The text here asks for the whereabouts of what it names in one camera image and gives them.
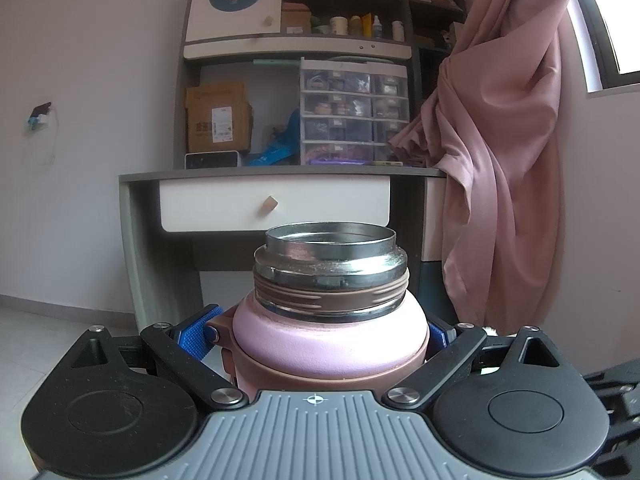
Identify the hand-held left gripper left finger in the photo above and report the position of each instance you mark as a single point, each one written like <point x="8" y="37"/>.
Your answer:
<point x="196" y="336"/>

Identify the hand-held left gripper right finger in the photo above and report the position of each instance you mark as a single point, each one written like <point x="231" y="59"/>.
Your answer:
<point x="436" y="336"/>

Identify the pink thermos bottle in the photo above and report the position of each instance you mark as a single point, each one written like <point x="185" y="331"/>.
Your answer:
<point x="330" y="330"/>

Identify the grey desk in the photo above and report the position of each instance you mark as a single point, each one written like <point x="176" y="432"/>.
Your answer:
<point x="150" y="240"/>

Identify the white desk drawer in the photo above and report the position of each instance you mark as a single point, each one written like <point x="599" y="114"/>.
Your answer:
<point x="215" y="205"/>

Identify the wooden drawer knob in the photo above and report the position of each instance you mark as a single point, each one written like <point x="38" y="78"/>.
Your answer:
<point x="270" y="205"/>

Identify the white flat device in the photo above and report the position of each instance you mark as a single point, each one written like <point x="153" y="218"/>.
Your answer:
<point x="212" y="160"/>

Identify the pink curtain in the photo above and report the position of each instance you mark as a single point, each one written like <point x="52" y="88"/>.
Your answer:
<point x="500" y="160"/>

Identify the blue plastic bag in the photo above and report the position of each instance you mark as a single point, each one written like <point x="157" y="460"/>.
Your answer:
<point x="285" y="145"/>

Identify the cardboard box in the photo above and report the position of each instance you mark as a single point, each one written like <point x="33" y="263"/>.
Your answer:
<point x="217" y="117"/>

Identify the clear plastic drawer organizer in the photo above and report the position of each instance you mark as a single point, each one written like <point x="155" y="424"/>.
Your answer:
<point x="350" y="110"/>

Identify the grey hutch shelf unit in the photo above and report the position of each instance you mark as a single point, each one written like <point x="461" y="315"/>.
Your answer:
<point x="270" y="67"/>

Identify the white jar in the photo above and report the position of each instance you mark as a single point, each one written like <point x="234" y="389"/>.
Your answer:
<point x="398" y="31"/>

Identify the small white bottle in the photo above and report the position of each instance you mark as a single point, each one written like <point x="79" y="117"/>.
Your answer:
<point x="378" y="28"/>

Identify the yellow tube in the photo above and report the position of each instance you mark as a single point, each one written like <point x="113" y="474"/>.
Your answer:
<point x="367" y="25"/>

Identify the cream cup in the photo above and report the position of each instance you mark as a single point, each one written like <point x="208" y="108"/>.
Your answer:
<point x="339" y="26"/>

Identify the white cabinet door flower print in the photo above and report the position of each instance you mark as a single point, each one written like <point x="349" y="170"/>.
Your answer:
<point x="235" y="5"/>

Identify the orange box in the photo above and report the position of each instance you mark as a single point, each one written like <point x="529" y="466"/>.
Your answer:
<point x="295" y="17"/>

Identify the window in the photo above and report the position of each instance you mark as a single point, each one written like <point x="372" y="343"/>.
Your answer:
<point x="615" y="20"/>

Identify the wall socket with plug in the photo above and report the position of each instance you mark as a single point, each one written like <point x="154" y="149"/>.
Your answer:
<point x="39" y="114"/>

